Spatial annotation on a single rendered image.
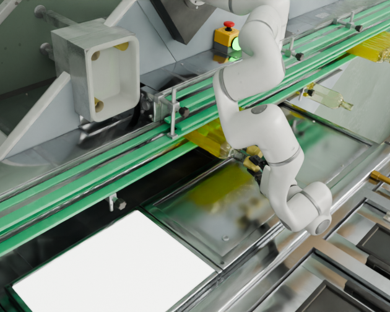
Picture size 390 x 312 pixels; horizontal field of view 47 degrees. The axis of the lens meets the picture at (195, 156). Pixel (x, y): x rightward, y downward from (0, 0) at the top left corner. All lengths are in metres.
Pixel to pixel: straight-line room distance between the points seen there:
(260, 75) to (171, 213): 0.54
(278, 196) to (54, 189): 0.56
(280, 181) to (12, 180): 0.66
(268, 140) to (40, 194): 0.58
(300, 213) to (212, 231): 0.30
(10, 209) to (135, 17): 0.64
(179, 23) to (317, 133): 0.76
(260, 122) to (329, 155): 0.81
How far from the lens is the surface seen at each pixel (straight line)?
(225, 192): 1.45
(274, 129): 1.00
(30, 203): 1.18
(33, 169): 1.26
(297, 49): 1.83
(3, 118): 1.90
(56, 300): 1.18
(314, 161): 1.72
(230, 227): 1.34
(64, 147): 1.32
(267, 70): 1.01
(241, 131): 1.01
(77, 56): 1.25
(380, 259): 1.44
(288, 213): 1.10
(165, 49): 1.52
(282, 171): 1.06
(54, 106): 1.33
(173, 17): 1.42
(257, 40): 1.03
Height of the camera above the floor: 1.76
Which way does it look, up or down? 32 degrees down
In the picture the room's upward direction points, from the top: 122 degrees clockwise
